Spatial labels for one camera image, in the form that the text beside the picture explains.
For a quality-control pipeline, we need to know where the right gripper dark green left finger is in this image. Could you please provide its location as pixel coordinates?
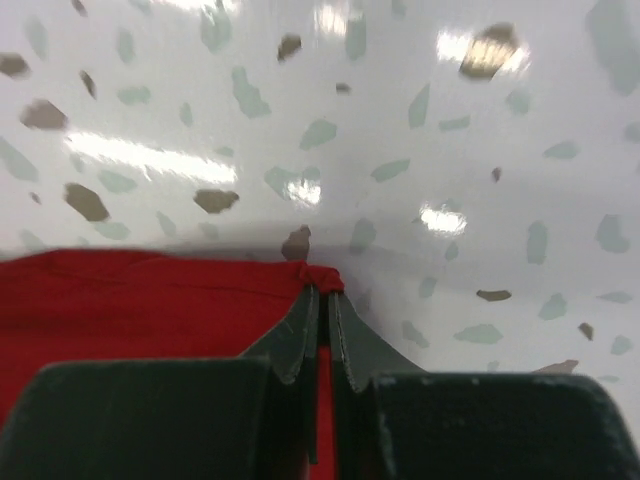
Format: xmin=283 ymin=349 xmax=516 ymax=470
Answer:
xmin=1 ymin=287 xmax=320 ymax=479

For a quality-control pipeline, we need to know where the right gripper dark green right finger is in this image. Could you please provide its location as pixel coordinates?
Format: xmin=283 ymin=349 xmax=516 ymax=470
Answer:
xmin=327 ymin=294 xmax=639 ymax=479

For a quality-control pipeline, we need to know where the dark red t-shirt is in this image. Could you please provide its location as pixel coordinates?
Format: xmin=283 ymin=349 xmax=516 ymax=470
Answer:
xmin=1 ymin=250 xmax=344 ymax=479

